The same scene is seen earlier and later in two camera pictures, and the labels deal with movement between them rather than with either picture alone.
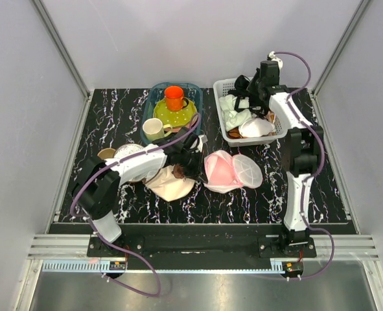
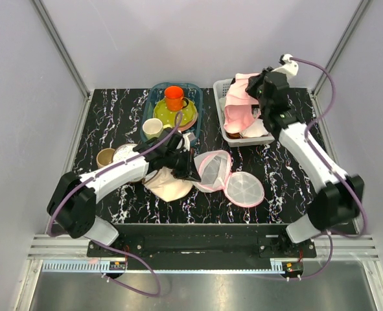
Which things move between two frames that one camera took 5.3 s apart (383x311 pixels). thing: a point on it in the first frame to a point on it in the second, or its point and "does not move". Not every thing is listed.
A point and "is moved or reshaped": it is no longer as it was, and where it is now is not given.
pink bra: (220, 173) to (240, 109)
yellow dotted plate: (175, 118) does not move
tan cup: (106, 153) does not move
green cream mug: (153, 129) does not move
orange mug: (174, 98) does not move
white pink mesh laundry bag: (225, 173) is moved or reshaped
